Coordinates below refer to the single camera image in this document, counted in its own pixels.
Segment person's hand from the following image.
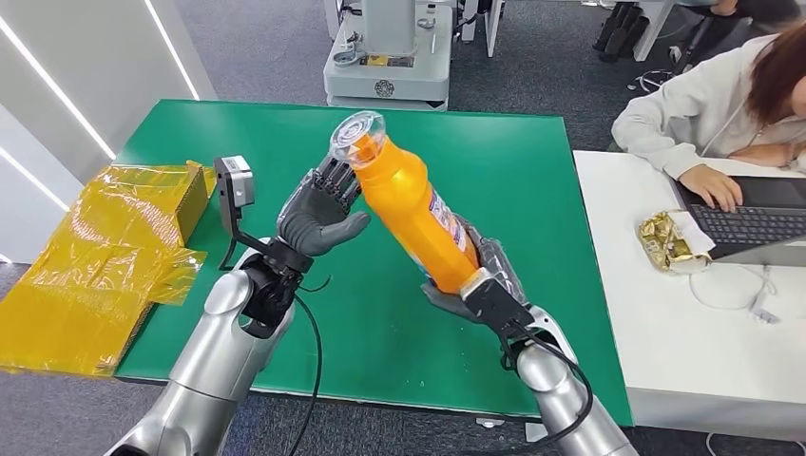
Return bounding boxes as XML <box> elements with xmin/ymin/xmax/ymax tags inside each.
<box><xmin>679</xmin><ymin>163</ymin><xmax>744</xmax><ymax>214</ymax></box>

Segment white floor cables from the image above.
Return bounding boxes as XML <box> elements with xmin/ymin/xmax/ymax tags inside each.
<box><xmin>626</xmin><ymin>67</ymin><xmax>676</xmax><ymax>94</ymax></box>

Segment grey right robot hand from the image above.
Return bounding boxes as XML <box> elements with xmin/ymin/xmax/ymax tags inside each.
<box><xmin>420</xmin><ymin>217</ymin><xmax>530</xmax><ymax>325</ymax></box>

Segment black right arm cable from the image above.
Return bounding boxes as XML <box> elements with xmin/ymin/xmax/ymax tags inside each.
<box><xmin>500</xmin><ymin>319</ymin><xmax>594</xmax><ymax>456</ymax></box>

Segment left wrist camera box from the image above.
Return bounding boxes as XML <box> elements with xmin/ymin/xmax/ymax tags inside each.
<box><xmin>214</xmin><ymin>155</ymin><xmax>278</xmax><ymax>273</ymax></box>

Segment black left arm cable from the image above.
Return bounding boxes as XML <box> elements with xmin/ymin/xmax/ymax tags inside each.
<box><xmin>286</xmin><ymin>275</ymin><xmax>334</xmax><ymax>456</ymax></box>

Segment white cabinet panel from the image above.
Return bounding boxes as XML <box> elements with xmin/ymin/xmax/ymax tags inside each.
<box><xmin>459</xmin><ymin>0</ymin><xmax>505</xmax><ymax>58</ymax></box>

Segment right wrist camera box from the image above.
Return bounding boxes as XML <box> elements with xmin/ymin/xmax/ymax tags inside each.
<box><xmin>459</xmin><ymin>267</ymin><xmax>536</xmax><ymax>341</ymax></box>

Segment yellow taped cardboard box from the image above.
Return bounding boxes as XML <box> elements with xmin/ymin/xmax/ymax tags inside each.
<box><xmin>0</xmin><ymin>161</ymin><xmax>219</xmax><ymax>379</ymax></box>

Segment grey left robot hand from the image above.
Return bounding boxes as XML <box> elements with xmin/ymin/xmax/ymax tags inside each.
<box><xmin>276</xmin><ymin>154</ymin><xmax>372</xmax><ymax>258</ymax></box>

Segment gold foil snack packet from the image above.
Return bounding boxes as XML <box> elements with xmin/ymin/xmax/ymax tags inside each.
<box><xmin>637</xmin><ymin>210</ymin><xmax>718</xmax><ymax>275</ymax></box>

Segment orange plastic bottle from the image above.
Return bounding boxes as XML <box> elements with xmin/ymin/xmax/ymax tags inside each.
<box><xmin>328</xmin><ymin>110</ymin><xmax>481</xmax><ymax>295</ymax></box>

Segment white charger cable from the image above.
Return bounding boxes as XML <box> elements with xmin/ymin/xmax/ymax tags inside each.
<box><xmin>689</xmin><ymin>264</ymin><xmax>778</xmax><ymax>313</ymax></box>

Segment person at white desk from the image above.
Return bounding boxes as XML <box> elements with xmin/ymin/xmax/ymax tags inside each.
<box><xmin>610</xmin><ymin>18</ymin><xmax>806</xmax><ymax>214</ymax></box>

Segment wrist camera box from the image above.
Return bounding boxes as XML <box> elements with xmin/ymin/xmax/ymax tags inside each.
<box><xmin>214</xmin><ymin>155</ymin><xmax>278</xmax><ymax>273</ymax></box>
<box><xmin>459</xmin><ymin>267</ymin><xmax>536</xmax><ymax>341</ymax></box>

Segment dark laptop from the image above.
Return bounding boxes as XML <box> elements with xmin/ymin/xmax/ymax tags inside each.
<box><xmin>672</xmin><ymin>176</ymin><xmax>806</xmax><ymax>268</ymax></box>

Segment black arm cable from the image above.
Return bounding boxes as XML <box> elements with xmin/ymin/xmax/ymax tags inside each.
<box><xmin>286</xmin><ymin>275</ymin><xmax>334</xmax><ymax>456</ymax></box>
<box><xmin>500</xmin><ymin>319</ymin><xmax>594</xmax><ymax>456</ymax></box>

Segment white charger plug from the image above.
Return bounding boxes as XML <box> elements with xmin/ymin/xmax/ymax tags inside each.
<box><xmin>751</xmin><ymin>295</ymin><xmax>784</xmax><ymax>326</ymax></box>

